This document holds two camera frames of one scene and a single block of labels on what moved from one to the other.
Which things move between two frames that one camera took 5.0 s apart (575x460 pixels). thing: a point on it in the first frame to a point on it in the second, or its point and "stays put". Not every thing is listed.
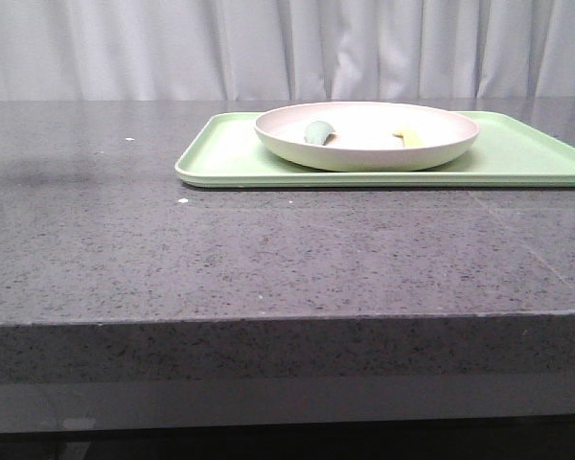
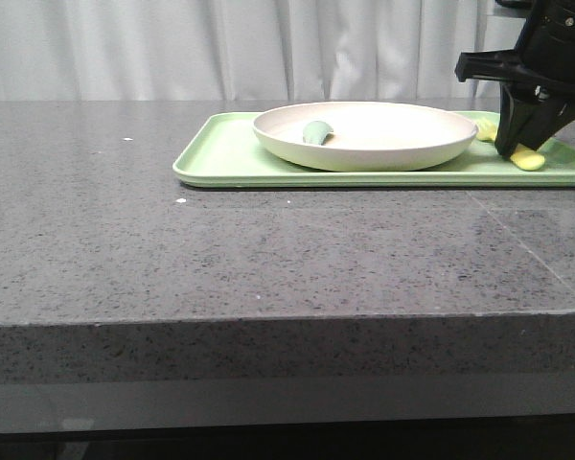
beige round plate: (366, 136) stays put
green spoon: (318, 132) stays put
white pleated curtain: (243, 50) stays put
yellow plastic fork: (410, 139) to (524, 156)
